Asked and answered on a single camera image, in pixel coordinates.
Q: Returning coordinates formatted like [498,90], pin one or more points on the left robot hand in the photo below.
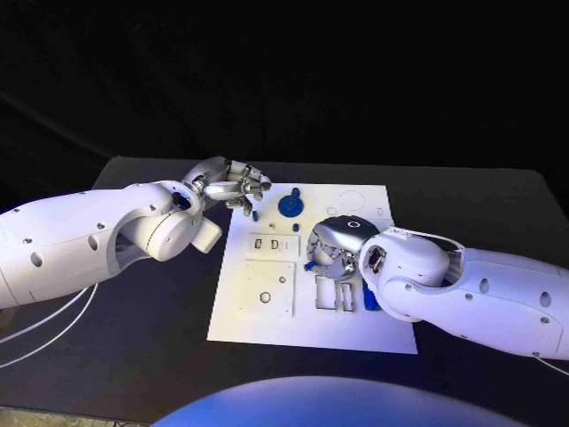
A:
[227,189]

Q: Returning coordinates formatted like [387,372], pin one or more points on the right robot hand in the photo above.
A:
[345,235]

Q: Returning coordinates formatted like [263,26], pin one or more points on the small blue plug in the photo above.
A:
[310,266]

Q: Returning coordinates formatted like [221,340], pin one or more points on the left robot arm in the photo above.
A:
[64,240]

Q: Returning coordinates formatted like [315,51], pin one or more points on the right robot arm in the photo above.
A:
[482,287]

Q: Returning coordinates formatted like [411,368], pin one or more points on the white task board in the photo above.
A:
[309,267]

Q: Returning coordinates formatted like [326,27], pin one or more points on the blue gear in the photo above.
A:
[292,204]

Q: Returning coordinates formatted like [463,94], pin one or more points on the blue block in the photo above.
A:
[371,297]

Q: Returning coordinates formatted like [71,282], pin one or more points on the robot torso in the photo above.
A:
[338,403]

